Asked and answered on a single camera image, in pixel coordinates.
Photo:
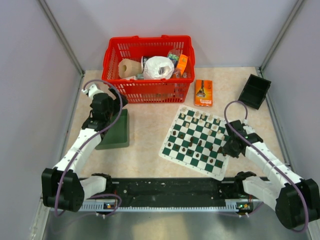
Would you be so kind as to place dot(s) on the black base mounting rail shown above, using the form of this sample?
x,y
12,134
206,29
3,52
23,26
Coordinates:
x,y
174,192

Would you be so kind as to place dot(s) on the green plastic tray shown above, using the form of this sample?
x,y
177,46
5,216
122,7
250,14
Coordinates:
x,y
118,136

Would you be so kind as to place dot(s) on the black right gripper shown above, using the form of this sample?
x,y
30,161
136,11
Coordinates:
x,y
226,149

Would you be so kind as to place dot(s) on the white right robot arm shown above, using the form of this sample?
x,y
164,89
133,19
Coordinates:
x,y
296,201

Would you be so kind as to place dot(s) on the metal frame rail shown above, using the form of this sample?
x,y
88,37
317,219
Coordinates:
x,y
60,35

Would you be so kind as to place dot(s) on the orange razor box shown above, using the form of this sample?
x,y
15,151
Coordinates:
x,y
203,93

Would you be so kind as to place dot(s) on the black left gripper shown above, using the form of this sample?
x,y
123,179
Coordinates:
x,y
117,102

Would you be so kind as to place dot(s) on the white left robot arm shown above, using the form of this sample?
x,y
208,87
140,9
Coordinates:
x,y
62,189

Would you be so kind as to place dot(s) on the orange small carton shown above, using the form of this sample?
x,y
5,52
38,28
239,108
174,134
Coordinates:
x,y
182,63

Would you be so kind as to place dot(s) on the brown toilet paper roll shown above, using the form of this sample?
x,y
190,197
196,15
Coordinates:
x,y
128,68

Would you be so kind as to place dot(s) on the red plastic shopping basket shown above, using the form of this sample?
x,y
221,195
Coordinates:
x,y
136,88

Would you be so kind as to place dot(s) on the white wrapped paper roll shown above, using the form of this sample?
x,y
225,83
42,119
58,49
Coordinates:
x,y
157,68

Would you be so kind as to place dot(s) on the green white chess mat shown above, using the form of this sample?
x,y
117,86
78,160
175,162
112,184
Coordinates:
x,y
193,142

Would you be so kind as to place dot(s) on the black plastic bin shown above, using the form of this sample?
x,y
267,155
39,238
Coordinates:
x,y
254,91

